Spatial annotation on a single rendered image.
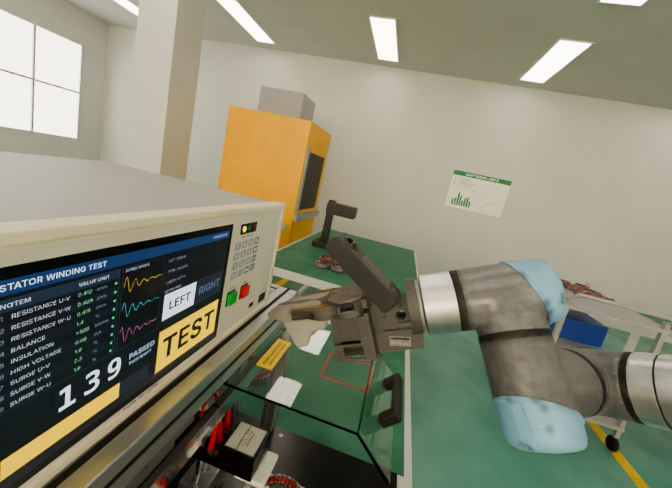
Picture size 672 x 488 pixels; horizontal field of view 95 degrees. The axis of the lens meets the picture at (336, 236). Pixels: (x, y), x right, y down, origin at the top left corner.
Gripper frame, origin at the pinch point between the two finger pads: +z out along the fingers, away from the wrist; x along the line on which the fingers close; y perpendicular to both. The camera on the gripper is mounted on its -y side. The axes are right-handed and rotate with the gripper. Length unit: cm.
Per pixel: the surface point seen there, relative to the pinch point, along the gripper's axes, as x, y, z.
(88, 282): -22.0, -10.9, 2.7
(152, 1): 276, -272, 206
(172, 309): -12.5, -5.4, 5.3
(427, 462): 116, 133, -5
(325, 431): 29, 43, 10
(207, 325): -5.3, -0.6, 7.6
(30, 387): -25.5, -5.0, 5.5
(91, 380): -21.2, -2.8, 6.5
